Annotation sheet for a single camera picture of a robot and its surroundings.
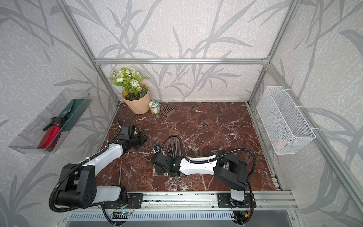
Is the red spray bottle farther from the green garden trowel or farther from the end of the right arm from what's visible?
the end of the right arm

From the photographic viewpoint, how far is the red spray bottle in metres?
0.56

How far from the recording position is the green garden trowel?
644 mm
